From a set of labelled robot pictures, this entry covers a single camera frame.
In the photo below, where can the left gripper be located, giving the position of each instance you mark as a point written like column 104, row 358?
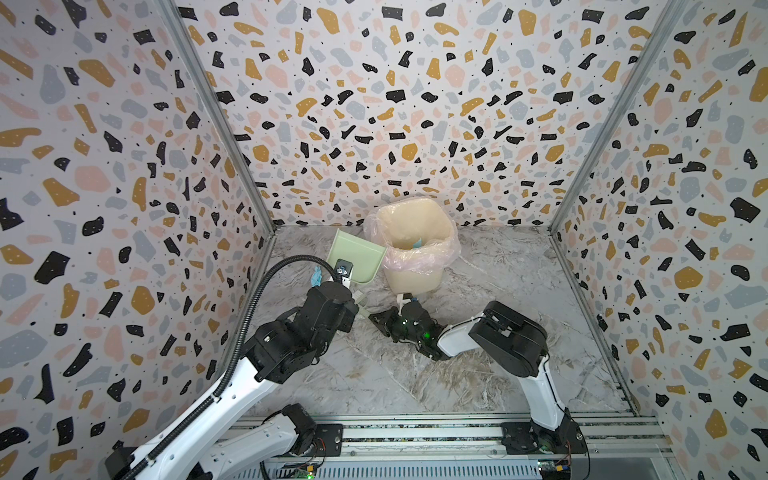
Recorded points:
column 350, row 315

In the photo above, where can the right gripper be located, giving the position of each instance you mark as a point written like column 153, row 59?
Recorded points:
column 393, row 321

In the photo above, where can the green dustpan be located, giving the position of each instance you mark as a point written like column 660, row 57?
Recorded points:
column 367, row 257

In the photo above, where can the cream trash bin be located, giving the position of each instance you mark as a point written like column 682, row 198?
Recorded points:
column 417, row 246

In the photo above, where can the light blue scrap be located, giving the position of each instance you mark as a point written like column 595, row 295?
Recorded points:
column 317, row 277

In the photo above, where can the green hand brush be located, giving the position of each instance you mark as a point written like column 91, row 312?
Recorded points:
column 361, row 302

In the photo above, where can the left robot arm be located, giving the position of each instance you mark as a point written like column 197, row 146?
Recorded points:
column 210, row 408

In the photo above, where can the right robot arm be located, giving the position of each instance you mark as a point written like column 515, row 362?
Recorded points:
column 518, row 345

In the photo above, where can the pink plastic bin liner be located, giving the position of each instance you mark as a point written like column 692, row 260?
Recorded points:
column 420, row 255

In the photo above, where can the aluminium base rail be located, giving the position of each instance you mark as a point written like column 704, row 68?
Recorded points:
column 421, row 446

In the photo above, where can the left corner aluminium post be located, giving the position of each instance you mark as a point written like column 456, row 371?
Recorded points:
column 187, row 52

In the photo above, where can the corner aluminium post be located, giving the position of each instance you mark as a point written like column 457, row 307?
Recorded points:
column 669, row 16
column 187, row 52

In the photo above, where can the right corner aluminium post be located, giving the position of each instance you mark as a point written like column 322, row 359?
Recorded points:
column 669, row 16

